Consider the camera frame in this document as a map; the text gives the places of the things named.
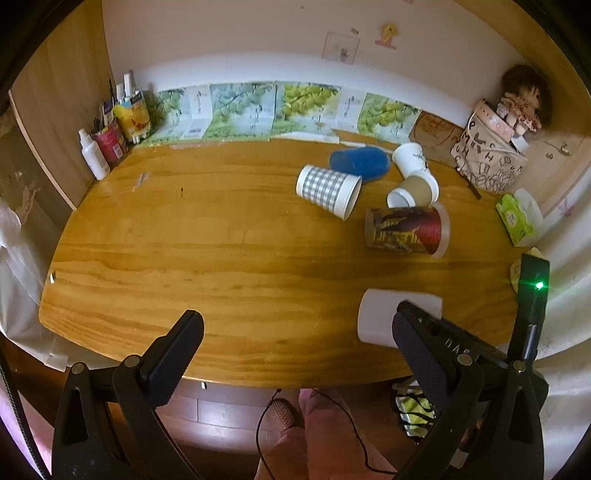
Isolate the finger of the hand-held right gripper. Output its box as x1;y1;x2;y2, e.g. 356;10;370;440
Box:
398;300;509;373

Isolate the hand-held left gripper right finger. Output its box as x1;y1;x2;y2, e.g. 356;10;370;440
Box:
392;313;546;480

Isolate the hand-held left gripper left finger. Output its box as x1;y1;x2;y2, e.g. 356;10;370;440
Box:
52;310;205;480

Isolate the plain white cup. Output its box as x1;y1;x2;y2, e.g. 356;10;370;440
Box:
357;288;444;347

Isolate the red yellow printed cup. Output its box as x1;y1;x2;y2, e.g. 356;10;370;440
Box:
364;202;451;260

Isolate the beige paper cup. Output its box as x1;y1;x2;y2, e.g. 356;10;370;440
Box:
386;170;440;209

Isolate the white cup with plant print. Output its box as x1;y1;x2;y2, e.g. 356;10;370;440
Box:
392;141;428;179

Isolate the grey checked paper cup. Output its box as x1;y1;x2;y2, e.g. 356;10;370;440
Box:
295;164;363;223

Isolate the blue plastic cup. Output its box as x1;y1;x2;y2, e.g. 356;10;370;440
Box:
329;146;391;184

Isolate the white curtain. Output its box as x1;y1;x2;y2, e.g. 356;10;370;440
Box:
507;182;591;416

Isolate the green black cloth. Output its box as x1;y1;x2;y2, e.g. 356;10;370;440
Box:
392;376;445;445

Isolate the green tissue pack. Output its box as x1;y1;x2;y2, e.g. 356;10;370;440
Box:
495;188;546;248

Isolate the person's leg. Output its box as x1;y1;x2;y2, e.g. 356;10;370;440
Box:
253;388;399;480

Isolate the brown pen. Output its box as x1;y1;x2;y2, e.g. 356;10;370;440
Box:
454;166;483;201

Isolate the letter patterned bag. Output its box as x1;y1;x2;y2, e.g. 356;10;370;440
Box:
450;99;530;195

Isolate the white cloth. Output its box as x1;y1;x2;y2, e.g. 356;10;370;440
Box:
0;198;70;371

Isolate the white spray bottle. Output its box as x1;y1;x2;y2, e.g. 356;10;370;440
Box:
78;128;111;182

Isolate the red pen holder can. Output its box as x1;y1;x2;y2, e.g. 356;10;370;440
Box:
90;119;129;171

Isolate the brown cardboard box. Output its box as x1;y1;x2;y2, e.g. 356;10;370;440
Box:
408;110;465;163

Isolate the brown haired doll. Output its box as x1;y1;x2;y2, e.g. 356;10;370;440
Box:
496;64;555;138

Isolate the leaf print book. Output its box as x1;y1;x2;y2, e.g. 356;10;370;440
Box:
151;86;214;142
270;82;343;143
204;82;278;140
356;92;422;145
334;90;371;133

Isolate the yellow cartoon sticker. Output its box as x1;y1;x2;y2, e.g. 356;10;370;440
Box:
374;21;400;49

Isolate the paper drawing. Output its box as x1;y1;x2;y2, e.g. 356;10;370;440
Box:
321;31;361;65

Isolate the thin black cable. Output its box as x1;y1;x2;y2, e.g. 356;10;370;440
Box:
255;388;399;476

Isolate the thick black cable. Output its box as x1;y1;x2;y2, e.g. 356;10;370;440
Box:
0;348;49;480

